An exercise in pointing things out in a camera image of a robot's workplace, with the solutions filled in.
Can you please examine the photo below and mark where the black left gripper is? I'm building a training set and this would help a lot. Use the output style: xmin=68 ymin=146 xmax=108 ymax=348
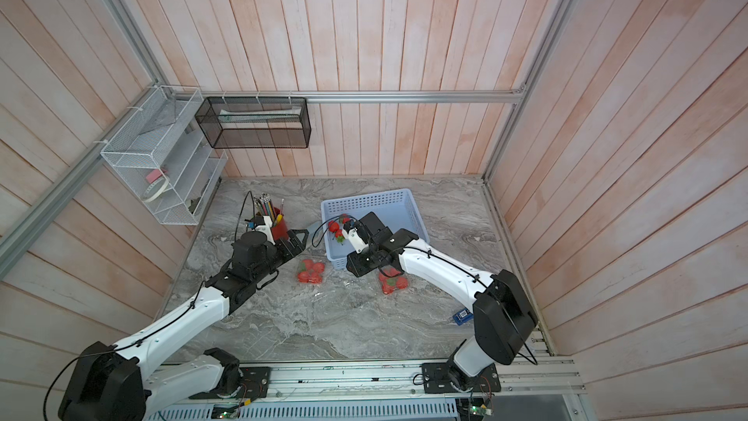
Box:
xmin=252 ymin=229 xmax=310 ymax=283

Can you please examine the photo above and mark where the light blue perforated plastic basket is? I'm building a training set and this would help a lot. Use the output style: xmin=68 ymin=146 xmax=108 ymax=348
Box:
xmin=321 ymin=188 xmax=430 ymax=243

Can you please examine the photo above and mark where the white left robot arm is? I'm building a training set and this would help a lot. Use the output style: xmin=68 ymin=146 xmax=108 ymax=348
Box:
xmin=58 ymin=229 xmax=309 ymax=420

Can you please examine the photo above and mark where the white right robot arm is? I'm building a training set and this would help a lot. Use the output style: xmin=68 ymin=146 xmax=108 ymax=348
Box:
xmin=342 ymin=212 xmax=539 ymax=378

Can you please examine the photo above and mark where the red metal pencil bucket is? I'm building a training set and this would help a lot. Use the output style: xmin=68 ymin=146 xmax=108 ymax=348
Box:
xmin=254 ymin=205 xmax=288 ymax=243

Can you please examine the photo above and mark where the blue small card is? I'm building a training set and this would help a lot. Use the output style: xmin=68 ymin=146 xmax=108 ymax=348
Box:
xmin=452 ymin=308 xmax=473 ymax=325

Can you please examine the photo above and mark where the white tape roll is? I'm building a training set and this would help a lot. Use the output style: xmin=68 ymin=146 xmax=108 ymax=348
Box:
xmin=141 ymin=175 xmax=171 ymax=204

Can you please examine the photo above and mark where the pink sticky note pad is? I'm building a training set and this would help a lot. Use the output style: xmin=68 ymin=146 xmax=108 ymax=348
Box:
xmin=145 ymin=169 xmax=165 ymax=185

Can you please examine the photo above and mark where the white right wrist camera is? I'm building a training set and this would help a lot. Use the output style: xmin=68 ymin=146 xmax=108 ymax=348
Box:
xmin=347 ymin=228 xmax=369 ymax=253

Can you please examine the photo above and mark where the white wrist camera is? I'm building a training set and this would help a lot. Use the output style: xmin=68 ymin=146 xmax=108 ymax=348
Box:
xmin=255 ymin=216 xmax=275 ymax=244
xmin=347 ymin=228 xmax=369 ymax=253

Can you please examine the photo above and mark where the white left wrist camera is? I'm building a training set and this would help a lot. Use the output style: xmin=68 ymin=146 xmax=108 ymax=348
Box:
xmin=255 ymin=216 xmax=275 ymax=244

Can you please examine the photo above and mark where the black mesh wall basket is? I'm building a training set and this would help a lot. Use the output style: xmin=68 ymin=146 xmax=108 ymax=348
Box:
xmin=195 ymin=96 xmax=312 ymax=149

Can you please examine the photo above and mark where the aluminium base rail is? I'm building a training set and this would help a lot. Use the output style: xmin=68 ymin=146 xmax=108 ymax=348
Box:
xmin=104 ymin=359 xmax=586 ymax=410

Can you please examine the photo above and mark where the white wire mesh shelf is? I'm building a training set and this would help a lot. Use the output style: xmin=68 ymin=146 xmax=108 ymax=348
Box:
xmin=101 ymin=85 xmax=227 ymax=226

